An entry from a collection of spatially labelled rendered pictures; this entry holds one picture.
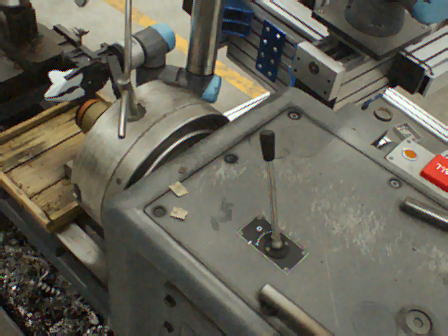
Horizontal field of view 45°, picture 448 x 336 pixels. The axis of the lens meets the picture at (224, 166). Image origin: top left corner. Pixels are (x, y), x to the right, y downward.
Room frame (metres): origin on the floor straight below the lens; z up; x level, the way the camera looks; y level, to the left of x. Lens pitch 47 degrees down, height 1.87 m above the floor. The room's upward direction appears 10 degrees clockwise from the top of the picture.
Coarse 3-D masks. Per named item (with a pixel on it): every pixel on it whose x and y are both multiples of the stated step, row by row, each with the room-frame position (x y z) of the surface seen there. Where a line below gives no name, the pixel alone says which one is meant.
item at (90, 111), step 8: (80, 104) 0.82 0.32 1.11; (88, 104) 0.82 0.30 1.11; (96, 104) 0.81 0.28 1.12; (104, 104) 0.82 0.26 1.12; (80, 112) 0.80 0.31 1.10; (88, 112) 0.79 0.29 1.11; (96, 112) 0.79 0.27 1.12; (80, 120) 0.79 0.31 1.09; (88, 120) 0.78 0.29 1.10; (96, 120) 0.77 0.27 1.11; (80, 128) 0.79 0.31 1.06; (88, 128) 0.77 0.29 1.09
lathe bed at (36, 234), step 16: (32, 112) 1.08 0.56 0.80; (0, 128) 0.94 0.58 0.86; (0, 192) 0.83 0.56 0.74; (0, 208) 0.82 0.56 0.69; (16, 208) 0.81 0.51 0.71; (16, 224) 0.77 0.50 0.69; (32, 224) 0.74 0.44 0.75; (80, 224) 0.71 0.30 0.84; (96, 224) 0.70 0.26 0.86; (32, 240) 0.73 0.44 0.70; (48, 240) 0.71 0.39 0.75; (64, 240) 0.64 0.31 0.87; (80, 240) 0.65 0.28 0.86; (48, 256) 0.69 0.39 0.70; (64, 256) 0.69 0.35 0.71; (80, 256) 0.61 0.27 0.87; (96, 256) 0.62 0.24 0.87; (64, 272) 0.66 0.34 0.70; (80, 272) 0.66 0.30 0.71; (96, 272) 0.58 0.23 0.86; (80, 288) 0.62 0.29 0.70; (96, 288) 0.60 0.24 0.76; (96, 304) 0.59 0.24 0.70
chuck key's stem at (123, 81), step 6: (120, 78) 0.67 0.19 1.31; (126, 78) 0.67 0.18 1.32; (120, 84) 0.66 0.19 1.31; (126, 84) 0.66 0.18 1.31; (120, 90) 0.67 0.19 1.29; (132, 90) 0.67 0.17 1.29; (132, 96) 0.67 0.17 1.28; (132, 102) 0.67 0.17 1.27; (132, 108) 0.68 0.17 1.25; (132, 114) 0.68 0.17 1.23
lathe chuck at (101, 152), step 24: (144, 96) 0.73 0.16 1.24; (168, 96) 0.74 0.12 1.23; (192, 96) 0.77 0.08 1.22; (144, 120) 0.67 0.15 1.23; (96, 144) 0.64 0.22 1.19; (120, 144) 0.63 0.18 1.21; (72, 168) 0.62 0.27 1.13; (96, 168) 0.61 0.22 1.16; (96, 192) 0.58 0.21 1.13; (96, 216) 0.58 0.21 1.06
